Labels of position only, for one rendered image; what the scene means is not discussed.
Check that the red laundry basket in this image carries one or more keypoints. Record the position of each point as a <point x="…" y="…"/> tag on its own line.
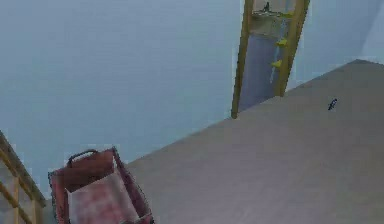
<point x="86" y="173"/>

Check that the yellow hinge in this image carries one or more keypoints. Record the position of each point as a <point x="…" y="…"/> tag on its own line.
<point x="281" y="42"/>
<point x="276" y="63"/>

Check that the wooden frame furniture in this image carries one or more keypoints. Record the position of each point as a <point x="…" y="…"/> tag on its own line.
<point x="16" y="180"/>

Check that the small black object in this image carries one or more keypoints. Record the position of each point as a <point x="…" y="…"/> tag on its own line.
<point x="332" y="104"/>

